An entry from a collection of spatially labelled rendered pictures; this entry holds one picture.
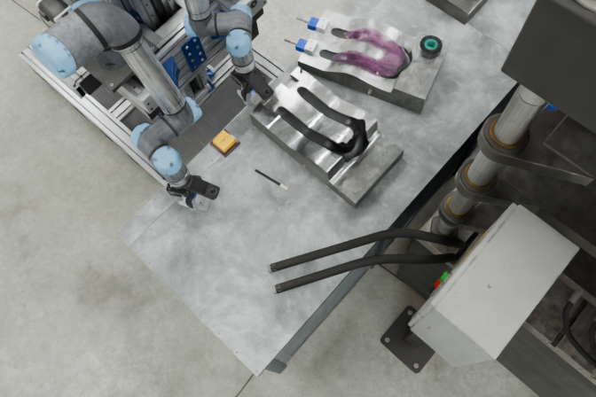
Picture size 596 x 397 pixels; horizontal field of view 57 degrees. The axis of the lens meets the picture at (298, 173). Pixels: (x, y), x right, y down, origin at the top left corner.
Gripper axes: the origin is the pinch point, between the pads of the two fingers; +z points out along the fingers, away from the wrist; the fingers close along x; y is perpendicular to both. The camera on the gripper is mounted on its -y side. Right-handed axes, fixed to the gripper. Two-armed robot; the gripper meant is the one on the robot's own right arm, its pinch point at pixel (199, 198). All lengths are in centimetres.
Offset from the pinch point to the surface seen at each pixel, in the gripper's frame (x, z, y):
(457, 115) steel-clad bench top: -54, 5, -82
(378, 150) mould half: -31, -1, -56
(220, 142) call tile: -22.6, 0.9, -0.3
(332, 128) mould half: -33, -7, -39
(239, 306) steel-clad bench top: 31.5, 4.4, -23.1
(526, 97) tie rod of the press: -8, -88, -82
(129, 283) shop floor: 27, 85, 49
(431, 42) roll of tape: -74, -9, -67
